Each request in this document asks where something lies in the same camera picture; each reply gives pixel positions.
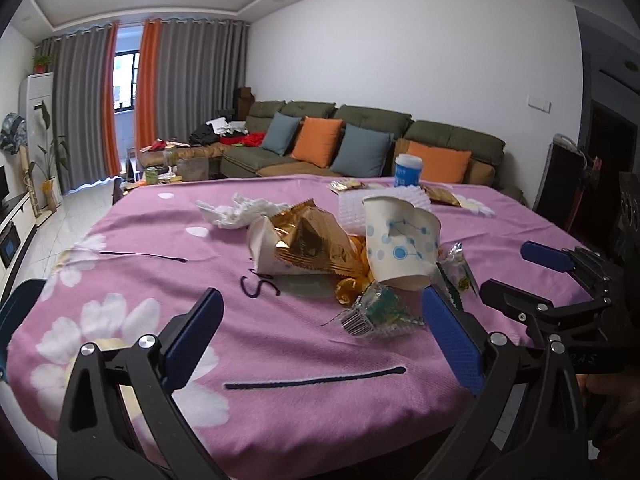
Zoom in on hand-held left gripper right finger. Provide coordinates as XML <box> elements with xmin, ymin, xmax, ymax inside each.
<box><xmin>422</xmin><ymin>285</ymin><xmax>591</xmax><ymax>480</ymax></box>

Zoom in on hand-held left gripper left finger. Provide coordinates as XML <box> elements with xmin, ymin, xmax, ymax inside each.
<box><xmin>56</xmin><ymin>287</ymin><xmax>224</xmax><ymax>480</ymax></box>

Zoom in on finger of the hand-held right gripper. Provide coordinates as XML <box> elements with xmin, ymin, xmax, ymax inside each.
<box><xmin>520</xmin><ymin>241</ymin><xmax>621</xmax><ymax>292</ymax></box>
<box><xmin>479</xmin><ymin>279</ymin><xmax>614</xmax><ymax>348</ymax></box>

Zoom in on clear yellow printed wrapper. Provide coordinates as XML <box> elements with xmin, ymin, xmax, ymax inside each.
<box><xmin>437</xmin><ymin>242</ymin><xmax>481</xmax><ymax>311</ymax></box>

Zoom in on clear green printed wrapper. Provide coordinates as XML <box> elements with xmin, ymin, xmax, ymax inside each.
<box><xmin>322</xmin><ymin>280</ymin><xmax>428</xmax><ymax>338</ymax></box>

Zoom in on blue dotted paper cup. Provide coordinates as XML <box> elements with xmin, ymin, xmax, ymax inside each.
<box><xmin>362</xmin><ymin>195</ymin><xmax>442</xmax><ymax>292</ymax></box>

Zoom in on plain white paper cup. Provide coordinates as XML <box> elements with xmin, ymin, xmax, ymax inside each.
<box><xmin>247</xmin><ymin>215</ymin><xmax>351</xmax><ymax>277</ymax></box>

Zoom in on orange peel pieces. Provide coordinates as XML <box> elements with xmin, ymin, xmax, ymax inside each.
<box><xmin>334</xmin><ymin>276</ymin><xmax>373</xmax><ymax>307</ymax></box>

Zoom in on white tissue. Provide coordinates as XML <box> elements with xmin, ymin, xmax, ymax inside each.
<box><xmin>196</xmin><ymin>192</ymin><xmax>291</xmax><ymax>231</ymax></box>

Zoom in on large gold foil wrapper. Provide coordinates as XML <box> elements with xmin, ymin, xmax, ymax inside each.
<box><xmin>272</xmin><ymin>200</ymin><xmax>371</xmax><ymax>276</ymax></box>

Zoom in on clear plastic bubble tray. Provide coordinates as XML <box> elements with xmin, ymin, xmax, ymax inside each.
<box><xmin>339</xmin><ymin>185</ymin><xmax>432</xmax><ymax>233</ymax></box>

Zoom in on black folded panel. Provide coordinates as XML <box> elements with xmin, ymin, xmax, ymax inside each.
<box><xmin>532</xmin><ymin>132</ymin><xmax>588</xmax><ymax>233</ymax></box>

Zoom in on brown gold snack wrapper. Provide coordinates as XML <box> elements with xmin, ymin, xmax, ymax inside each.
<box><xmin>422</xmin><ymin>185</ymin><xmax>463</xmax><ymax>208</ymax></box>

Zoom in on pink floral blanket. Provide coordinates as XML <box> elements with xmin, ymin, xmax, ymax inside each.
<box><xmin>6</xmin><ymin>174</ymin><xmax>598</xmax><ymax>480</ymax></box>

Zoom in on orange cushion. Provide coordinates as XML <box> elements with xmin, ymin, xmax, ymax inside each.
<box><xmin>291</xmin><ymin>116</ymin><xmax>346</xmax><ymax>169</ymax></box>
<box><xmin>406</xmin><ymin>140</ymin><xmax>473</xmax><ymax>184</ymax></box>

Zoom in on green and brown sofa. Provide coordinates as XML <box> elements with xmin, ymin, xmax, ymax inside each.
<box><xmin>140</xmin><ymin>100</ymin><xmax>506</xmax><ymax>191</ymax></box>

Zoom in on blue and white cup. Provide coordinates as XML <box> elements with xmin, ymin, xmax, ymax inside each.
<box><xmin>394</xmin><ymin>155</ymin><xmax>423</xmax><ymax>188</ymax></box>

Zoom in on cluttered coffee table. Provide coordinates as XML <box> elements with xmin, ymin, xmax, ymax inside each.
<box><xmin>112</xmin><ymin>152</ymin><xmax>221</xmax><ymax>201</ymax></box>

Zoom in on blue chair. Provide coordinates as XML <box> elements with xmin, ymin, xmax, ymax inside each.
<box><xmin>0</xmin><ymin>279</ymin><xmax>48</xmax><ymax>386</ymax></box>

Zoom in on shiny gold snack wrapper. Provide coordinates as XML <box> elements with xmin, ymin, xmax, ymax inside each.
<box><xmin>327</xmin><ymin>179</ymin><xmax>368</xmax><ymax>195</ymax></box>

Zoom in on grey-blue cushion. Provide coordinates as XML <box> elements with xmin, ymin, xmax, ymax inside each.
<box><xmin>260</xmin><ymin>111</ymin><xmax>303</xmax><ymax>157</ymax></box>
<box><xmin>330</xmin><ymin>123</ymin><xmax>395</xmax><ymax>179</ymax></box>

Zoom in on pile of clothes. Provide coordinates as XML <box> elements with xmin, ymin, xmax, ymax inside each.
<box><xmin>190</xmin><ymin>117</ymin><xmax>266</xmax><ymax>148</ymax></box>

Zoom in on white tv cabinet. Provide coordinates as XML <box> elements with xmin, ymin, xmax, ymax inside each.
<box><xmin>0</xmin><ymin>192</ymin><xmax>38</xmax><ymax>281</ymax></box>

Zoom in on tall leafy potted plant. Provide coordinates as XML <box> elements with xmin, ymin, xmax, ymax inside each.
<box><xmin>27</xmin><ymin>100</ymin><xmax>71</xmax><ymax>211</ymax></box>

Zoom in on brown cardboard box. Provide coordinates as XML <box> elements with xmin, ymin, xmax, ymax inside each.
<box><xmin>234</xmin><ymin>87</ymin><xmax>256</xmax><ymax>117</ymax></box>

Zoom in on grey and orange curtain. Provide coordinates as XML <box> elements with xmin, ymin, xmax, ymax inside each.
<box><xmin>134</xmin><ymin>17</ymin><xmax>250</xmax><ymax>153</ymax></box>
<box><xmin>39</xmin><ymin>21</ymin><xmax>121</xmax><ymax>193</ymax></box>

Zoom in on covered standing fan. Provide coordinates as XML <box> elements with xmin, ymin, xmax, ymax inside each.
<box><xmin>0</xmin><ymin>112</ymin><xmax>27</xmax><ymax>157</ymax></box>

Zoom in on white standing air conditioner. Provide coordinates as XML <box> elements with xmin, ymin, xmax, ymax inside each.
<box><xmin>19</xmin><ymin>72</ymin><xmax>63</xmax><ymax>208</ymax></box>

